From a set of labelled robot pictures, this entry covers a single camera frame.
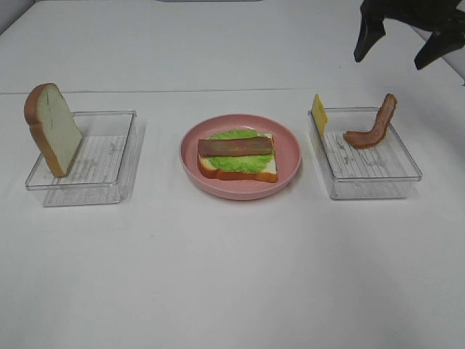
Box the curved bacon strip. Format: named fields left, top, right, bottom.
left=343, top=93, right=397, bottom=149

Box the clear plastic bread tray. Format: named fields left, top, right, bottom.
left=25, top=110, right=145, bottom=207

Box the yellow cheese slice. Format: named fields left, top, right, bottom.
left=311, top=94, right=328, bottom=137

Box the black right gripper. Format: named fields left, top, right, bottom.
left=354, top=0, right=464, bottom=70

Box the bread slice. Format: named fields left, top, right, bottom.
left=23, top=83, right=83, bottom=177
left=198, top=138, right=278, bottom=182

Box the clear plastic ingredients tray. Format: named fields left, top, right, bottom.
left=308, top=107, right=422, bottom=200

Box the green lettuce leaf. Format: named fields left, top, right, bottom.
left=202, top=129, right=276, bottom=173

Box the pink round plate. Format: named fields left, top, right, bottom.
left=179, top=114, right=302, bottom=200

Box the upright bread slice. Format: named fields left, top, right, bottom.
left=23, top=83, right=83, bottom=177

